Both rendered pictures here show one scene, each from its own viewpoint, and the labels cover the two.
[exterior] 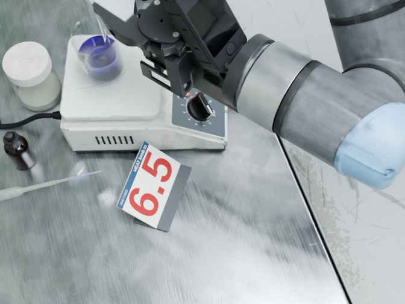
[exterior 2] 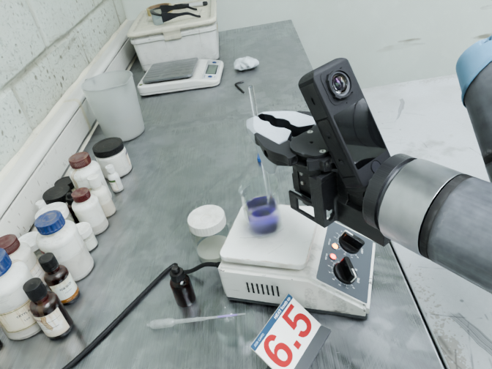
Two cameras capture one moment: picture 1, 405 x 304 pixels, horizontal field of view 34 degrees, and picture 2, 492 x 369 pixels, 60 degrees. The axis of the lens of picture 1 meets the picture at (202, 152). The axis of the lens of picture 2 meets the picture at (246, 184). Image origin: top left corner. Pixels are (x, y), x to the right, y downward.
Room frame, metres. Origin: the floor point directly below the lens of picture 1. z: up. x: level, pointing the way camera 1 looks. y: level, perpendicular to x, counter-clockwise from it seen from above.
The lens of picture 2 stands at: (0.02, -0.02, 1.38)
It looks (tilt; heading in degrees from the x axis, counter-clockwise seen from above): 34 degrees down; 17
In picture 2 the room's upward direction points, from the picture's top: 11 degrees counter-clockwise
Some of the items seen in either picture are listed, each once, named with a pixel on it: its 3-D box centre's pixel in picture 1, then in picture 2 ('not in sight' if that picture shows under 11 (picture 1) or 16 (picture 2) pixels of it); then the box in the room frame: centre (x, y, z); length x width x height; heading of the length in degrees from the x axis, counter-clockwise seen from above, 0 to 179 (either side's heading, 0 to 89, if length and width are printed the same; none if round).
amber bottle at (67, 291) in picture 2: not in sight; (58, 278); (0.40, 0.42, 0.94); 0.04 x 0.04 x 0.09
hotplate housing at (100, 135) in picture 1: (139, 94); (292, 256); (0.46, 0.07, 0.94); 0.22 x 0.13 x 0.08; 84
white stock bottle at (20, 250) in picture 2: not in sight; (18, 264); (0.41, 0.51, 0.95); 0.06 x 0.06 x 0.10
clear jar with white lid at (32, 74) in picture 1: (34, 78); (211, 235); (0.50, 0.21, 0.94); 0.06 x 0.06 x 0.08
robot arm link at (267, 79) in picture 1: (275, 82); (422, 203); (0.33, -0.07, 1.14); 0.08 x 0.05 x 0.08; 139
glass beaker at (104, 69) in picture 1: (100, 50); (263, 206); (0.47, 0.11, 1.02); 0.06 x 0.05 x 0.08; 151
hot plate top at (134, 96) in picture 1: (113, 75); (271, 233); (0.46, 0.10, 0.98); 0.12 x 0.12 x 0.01; 84
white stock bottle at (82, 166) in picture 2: not in sight; (88, 179); (0.64, 0.50, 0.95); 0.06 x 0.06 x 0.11
